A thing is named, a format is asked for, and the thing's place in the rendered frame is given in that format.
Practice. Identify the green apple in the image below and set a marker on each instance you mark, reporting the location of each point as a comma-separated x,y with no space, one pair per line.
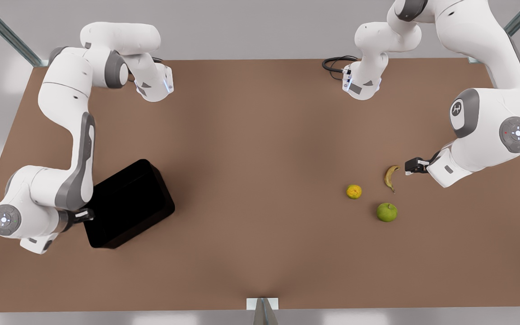
387,212

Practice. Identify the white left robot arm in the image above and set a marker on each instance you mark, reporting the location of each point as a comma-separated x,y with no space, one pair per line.
490,113

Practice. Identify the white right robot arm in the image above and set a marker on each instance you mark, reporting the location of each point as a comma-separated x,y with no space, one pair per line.
63,90

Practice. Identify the silver frame post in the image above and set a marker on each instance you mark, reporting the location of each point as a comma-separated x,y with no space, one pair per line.
519,20
7,32
263,310

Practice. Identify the yellow banana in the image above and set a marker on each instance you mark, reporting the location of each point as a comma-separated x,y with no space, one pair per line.
390,177

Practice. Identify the orange mandarin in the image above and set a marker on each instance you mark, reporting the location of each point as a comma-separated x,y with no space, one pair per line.
354,191

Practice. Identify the black rectangular tray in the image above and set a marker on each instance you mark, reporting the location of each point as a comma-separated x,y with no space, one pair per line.
129,204

